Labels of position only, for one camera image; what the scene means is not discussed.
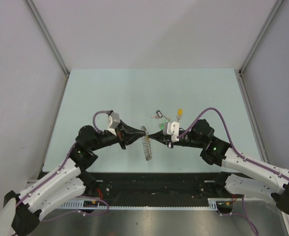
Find black tag key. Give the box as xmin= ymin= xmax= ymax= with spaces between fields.
xmin=151 ymin=110 xmax=163 ymax=119

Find aluminium frame post left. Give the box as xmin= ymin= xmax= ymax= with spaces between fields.
xmin=23 ymin=0 xmax=70 ymax=78

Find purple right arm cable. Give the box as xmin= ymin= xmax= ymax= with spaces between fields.
xmin=176 ymin=107 xmax=289 ymax=234

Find aluminium frame post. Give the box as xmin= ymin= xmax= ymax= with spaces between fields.
xmin=23 ymin=0 xmax=70 ymax=78
xmin=238 ymin=0 xmax=286 ymax=76

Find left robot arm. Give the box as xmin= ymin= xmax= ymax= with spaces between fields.
xmin=4 ymin=120 xmax=147 ymax=236

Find metal disc with keyrings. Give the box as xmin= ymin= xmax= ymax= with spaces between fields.
xmin=141 ymin=126 xmax=152 ymax=161

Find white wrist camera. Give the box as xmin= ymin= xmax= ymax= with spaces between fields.
xmin=162 ymin=121 xmax=180 ymax=142
xmin=106 ymin=111 xmax=120 ymax=136

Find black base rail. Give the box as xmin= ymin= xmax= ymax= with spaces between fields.
xmin=84 ymin=173 xmax=232 ymax=207

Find white slotted cable duct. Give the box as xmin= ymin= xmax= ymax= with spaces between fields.
xmin=56 ymin=199 xmax=233 ymax=211

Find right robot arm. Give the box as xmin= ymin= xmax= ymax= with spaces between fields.
xmin=149 ymin=119 xmax=289 ymax=215

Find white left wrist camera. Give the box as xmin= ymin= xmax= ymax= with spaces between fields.
xmin=106 ymin=111 xmax=120 ymax=136

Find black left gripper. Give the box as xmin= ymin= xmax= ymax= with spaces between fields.
xmin=90 ymin=119 xmax=145 ymax=151

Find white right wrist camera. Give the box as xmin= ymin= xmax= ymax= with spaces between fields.
xmin=162 ymin=121 xmax=180 ymax=142

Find aluminium frame post right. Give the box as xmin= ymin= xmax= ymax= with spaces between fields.
xmin=238 ymin=0 xmax=286 ymax=76

